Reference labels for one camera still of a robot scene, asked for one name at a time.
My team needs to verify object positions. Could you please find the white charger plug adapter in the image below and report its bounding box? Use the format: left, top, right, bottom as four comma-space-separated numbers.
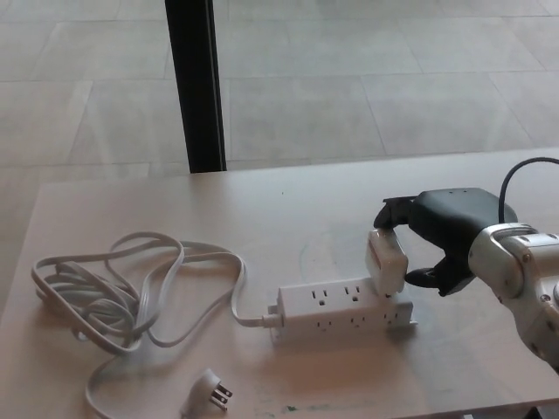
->
364, 226, 410, 295

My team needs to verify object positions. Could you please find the white angled three-prong plug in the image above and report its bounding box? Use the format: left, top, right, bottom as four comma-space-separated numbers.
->
179, 368, 233, 416

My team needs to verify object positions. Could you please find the black vertical post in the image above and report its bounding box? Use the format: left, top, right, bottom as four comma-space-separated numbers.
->
164, 0, 227, 175

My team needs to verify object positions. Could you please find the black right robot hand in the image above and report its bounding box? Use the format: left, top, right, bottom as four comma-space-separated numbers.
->
373, 186, 520, 298

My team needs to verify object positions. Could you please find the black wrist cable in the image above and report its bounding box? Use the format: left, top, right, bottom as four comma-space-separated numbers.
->
497, 157, 559, 223

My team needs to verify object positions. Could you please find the white power strip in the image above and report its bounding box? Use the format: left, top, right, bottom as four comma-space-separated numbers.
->
266, 277, 418, 347

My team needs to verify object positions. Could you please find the white flat power cord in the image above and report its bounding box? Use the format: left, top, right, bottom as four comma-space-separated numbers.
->
30, 231, 280, 419

